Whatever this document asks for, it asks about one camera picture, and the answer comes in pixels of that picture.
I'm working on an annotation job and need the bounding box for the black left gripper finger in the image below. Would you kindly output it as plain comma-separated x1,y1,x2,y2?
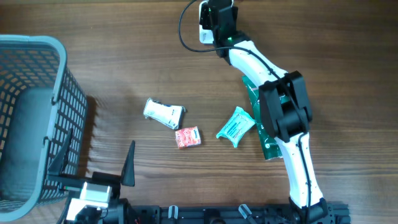
121,141,136,187
47,128,73,176

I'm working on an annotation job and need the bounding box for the red patterned small box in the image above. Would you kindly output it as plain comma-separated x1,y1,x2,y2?
175,126,201,149

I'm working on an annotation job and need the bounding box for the white plastic packet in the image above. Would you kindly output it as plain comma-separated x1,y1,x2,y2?
143,98,185,130

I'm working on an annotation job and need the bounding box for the teal tissue pack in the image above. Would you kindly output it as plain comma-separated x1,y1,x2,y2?
216,106,256,148

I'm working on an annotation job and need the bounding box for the green glove package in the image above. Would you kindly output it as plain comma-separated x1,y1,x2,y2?
241,74,284,161

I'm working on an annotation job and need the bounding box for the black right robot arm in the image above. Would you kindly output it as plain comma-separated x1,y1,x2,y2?
200,1,328,223

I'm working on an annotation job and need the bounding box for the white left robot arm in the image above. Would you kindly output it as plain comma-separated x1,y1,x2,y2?
47,129,136,223

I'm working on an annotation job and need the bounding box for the white barcode scanner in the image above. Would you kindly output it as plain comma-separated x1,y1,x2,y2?
199,0,214,45

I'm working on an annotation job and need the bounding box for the grey plastic basket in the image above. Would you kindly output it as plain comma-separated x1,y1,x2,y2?
1,35,88,222

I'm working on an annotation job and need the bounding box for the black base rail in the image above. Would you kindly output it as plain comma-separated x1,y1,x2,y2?
124,203,351,224

